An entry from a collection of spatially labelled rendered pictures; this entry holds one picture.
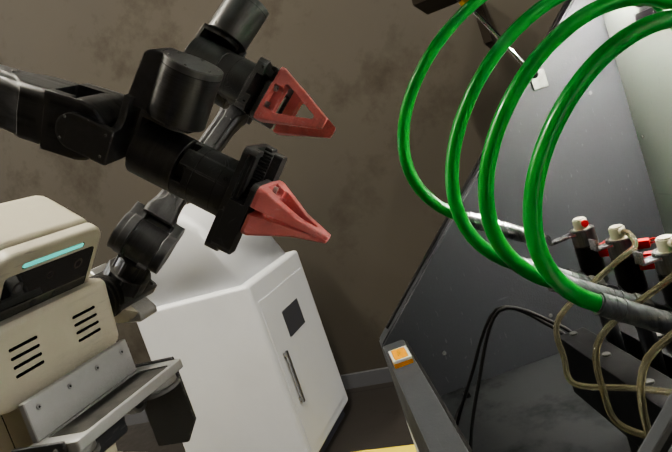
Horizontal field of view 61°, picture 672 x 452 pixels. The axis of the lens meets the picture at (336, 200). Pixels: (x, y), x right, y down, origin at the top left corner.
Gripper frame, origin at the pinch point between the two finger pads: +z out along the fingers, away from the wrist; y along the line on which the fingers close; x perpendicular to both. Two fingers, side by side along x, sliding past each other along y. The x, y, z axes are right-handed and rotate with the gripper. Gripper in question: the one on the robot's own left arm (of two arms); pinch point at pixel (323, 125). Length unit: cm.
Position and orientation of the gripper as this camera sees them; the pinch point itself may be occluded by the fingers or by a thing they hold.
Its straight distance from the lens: 69.7
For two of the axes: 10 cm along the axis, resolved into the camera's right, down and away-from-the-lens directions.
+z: 8.5, 4.8, -2.2
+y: 2.0, 1.0, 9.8
